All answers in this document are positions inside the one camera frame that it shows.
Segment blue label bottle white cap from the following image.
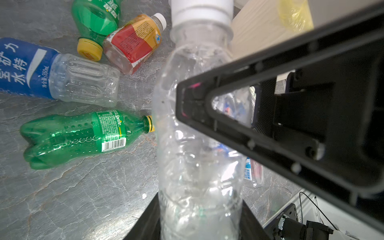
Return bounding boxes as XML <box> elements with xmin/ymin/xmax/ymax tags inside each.
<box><xmin>1</xmin><ymin>38</ymin><xmax>121</xmax><ymax>108</ymax></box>

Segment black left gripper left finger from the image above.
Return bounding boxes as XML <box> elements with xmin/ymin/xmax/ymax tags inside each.
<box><xmin>124</xmin><ymin>195</ymin><xmax>270</xmax><ymax>240</ymax></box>

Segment clear plain bottle white cap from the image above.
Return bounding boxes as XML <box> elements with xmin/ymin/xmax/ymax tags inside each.
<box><xmin>152</xmin><ymin>1</ymin><xmax>250</xmax><ymax>240</ymax></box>

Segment red yellow label bottle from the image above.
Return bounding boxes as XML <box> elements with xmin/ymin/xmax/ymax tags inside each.
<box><xmin>103</xmin><ymin>13</ymin><xmax>167</xmax><ymax>75</ymax></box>

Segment green Sprite bottle lying flat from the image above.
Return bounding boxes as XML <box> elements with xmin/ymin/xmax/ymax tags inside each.
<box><xmin>20</xmin><ymin>110</ymin><xmax>155</xmax><ymax>170</ymax></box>

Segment dark green bottle yellow cap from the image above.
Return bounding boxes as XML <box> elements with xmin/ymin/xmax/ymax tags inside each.
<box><xmin>72</xmin><ymin>0</ymin><xmax>121</xmax><ymax>62</ymax></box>

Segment Pepsi label bottle lower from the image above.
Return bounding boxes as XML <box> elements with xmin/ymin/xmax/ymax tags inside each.
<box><xmin>244</xmin><ymin>158</ymin><xmax>264</xmax><ymax>189</ymax></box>

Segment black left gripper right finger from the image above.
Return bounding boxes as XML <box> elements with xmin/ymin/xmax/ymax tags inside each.
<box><xmin>175</xmin><ymin>2</ymin><xmax>384</xmax><ymax>233</ymax></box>

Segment white bin with yellow bag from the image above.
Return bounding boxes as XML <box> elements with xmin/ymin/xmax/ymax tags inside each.
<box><xmin>230</xmin><ymin>1</ymin><xmax>314</xmax><ymax>60</ymax></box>

